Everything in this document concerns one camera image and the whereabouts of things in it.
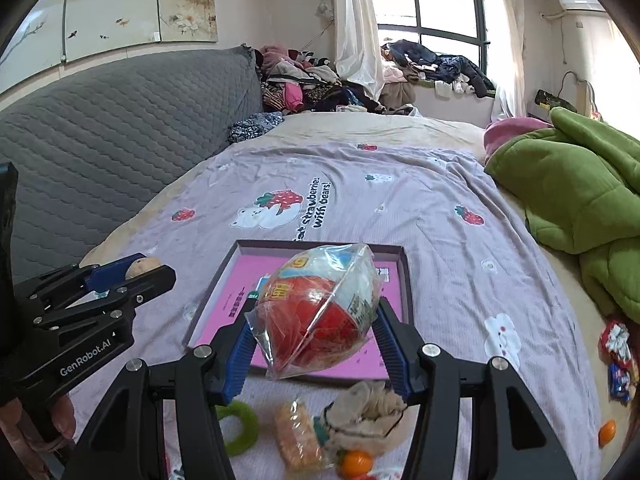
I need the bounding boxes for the white air conditioner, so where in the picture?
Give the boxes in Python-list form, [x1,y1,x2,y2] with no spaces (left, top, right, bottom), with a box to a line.
[559,0,605,12]

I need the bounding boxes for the white curtain left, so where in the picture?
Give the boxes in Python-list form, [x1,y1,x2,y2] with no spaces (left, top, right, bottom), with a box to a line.
[317,0,384,100]

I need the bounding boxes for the pink and blue book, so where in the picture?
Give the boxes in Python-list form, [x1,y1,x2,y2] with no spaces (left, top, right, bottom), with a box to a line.
[186,245,413,386]

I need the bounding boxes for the pink pillow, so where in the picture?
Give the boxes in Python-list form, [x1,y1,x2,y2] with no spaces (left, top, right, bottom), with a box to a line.
[483,117,550,160]

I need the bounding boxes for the white curtain right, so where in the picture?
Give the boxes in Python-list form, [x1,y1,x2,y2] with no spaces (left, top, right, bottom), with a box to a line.
[483,0,526,122]

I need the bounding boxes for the green fleece blanket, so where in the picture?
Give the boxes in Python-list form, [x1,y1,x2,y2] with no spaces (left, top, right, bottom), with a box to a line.
[485,107,639,321]

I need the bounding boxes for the clothes pile on windowsill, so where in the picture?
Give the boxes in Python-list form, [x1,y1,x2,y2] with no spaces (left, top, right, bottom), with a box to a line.
[381,39,496,98]

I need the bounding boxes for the blue patterned cloth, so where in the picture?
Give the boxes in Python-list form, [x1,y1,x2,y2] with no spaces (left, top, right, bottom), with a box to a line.
[228,112,284,144]

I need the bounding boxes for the white curtain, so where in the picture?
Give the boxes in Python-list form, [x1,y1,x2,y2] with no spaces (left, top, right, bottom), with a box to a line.
[317,0,384,100]
[483,0,526,122]

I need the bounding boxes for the green knitted ring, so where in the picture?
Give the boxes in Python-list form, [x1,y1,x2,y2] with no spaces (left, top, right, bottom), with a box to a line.
[214,400,262,456]

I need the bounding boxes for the pile of clothes by headboard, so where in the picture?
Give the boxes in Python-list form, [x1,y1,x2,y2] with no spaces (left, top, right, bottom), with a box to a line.
[254,44,388,115]

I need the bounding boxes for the window with dark frame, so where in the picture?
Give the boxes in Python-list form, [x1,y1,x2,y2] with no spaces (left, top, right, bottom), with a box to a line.
[373,0,488,72]

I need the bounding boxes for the person's left hand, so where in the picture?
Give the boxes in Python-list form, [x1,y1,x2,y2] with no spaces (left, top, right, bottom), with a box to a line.
[0,391,76,461]

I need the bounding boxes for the grey quilted headboard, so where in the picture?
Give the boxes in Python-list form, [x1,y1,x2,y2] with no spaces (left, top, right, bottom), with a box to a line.
[1,46,262,282]

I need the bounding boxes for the orange tangerine with leaf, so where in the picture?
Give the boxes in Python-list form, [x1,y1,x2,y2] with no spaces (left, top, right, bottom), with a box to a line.
[336,450,374,480]

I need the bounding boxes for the shallow grey cardboard box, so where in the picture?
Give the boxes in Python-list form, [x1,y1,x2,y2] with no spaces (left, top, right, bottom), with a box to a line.
[186,240,413,386]

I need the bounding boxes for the floral wall painting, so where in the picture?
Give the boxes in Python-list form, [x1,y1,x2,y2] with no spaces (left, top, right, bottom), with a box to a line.
[1,0,218,72]

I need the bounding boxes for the purple strawberry print sheet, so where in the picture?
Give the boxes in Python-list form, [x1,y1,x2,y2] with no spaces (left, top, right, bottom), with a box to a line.
[96,143,601,479]

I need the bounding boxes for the red surprise egg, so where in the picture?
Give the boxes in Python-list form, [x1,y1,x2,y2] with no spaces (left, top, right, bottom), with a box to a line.
[245,243,383,380]

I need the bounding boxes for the walnut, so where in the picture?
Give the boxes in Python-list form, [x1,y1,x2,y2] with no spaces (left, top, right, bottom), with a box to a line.
[125,257,162,281]

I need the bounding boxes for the small snack wrappers pile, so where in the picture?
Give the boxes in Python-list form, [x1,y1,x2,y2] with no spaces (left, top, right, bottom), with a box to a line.
[599,320,639,404]

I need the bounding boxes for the cracker pack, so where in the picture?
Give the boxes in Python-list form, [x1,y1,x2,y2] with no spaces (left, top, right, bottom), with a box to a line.
[274,399,331,474]

